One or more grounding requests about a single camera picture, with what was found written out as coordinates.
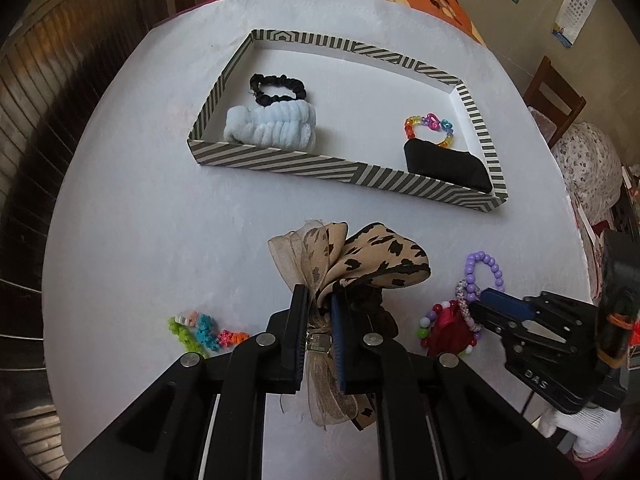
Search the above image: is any black folded cloth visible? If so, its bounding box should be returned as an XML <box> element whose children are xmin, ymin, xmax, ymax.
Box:
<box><xmin>404</xmin><ymin>139</ymin><xmax>492</xmax><ymax>193</ymax></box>

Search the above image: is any wall calendar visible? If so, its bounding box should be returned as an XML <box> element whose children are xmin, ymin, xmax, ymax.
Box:
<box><xmin>552</xmin><ymin>0</ymin><xmax>597</xmax><ymax>48</ymax></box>

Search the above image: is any floral fabric bundle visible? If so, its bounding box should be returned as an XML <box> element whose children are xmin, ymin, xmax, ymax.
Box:
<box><xmin>551</xmin><ymin>122</ymin><xmax>623</xmax><ymax>224</ymax></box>

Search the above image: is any red cloth pouch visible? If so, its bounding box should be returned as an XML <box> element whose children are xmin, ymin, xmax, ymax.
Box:
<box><xmin>426</xmin><ymin>300</ymin><xmax>476</xmax><ymax>358</ymax></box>

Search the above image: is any striped shallow box tray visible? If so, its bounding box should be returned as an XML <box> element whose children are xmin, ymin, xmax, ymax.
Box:
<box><xmin>188</xmin><ymin>29</ymin><xmax>508</xmax><ymax>212</ymax></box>

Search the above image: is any light blue fluffy headband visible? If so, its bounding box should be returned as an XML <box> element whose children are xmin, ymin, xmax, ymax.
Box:
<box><xmin>224</xmin><ymin>100</ymin><xmax>317</xmax><ymax>152</ymax></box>

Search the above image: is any pink white bead bracelet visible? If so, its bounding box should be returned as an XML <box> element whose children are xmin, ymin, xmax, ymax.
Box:
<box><xmin>453</xmin><ymin>278</ymin><xmax>483</xmax><ymax>333</ymax></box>

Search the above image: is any purple bead bracelet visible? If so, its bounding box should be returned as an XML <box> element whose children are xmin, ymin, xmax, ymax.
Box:
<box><xmin>463</xmin><ymin>250</ymin><xmax>507</xmax><ymax>295</ymax></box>

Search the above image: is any rainbow bead bracelet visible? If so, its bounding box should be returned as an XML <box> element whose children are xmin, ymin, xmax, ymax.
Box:
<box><xmin>402</xmin><ymin>112</ymin><xmax>457</xmax><ymax>149</ymax></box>

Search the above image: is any colourful flower bead bracelet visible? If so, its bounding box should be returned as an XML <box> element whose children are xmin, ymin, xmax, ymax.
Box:
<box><xmin>167</xmin><ymin>310</ymin><xmax>251</xmax><ymax>359</ymax></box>

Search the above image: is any black hair scrunchie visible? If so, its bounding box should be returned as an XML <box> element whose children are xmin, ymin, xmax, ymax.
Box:
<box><xmin>250</xmin><ymin>74</ymin><xmax>307</xmax><ymax>107</ymax></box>

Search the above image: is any wooden chair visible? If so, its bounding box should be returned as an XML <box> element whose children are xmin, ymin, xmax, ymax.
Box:
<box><xmin>523</xmin><ymin>55</ymin><xmax>587</xmax><ymax>148</ymax></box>

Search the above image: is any leopard print hair bow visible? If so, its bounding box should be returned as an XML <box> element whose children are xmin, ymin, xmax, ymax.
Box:
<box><xmin>268</xmin><ymin>220</ymin><xmax>431</xmax><ymax>429</ymax></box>

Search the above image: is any white gloved hand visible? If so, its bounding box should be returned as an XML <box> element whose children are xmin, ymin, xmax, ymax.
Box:
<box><xmin>538</xmin><ymin>406</ymin><xmax>622</xmax><ymax>462</ymax></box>

